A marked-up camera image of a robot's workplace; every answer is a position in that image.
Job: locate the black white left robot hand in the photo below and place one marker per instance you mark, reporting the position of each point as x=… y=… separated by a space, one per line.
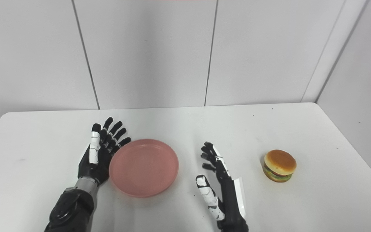
x=95 y=161

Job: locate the pink round plate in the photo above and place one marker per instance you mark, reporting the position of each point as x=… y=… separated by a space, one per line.
x=143 y=167

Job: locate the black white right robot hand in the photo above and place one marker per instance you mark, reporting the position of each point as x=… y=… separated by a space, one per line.
x=227 y=199

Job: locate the toy hamburger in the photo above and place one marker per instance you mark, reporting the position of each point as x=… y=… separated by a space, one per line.
x=279 y=165

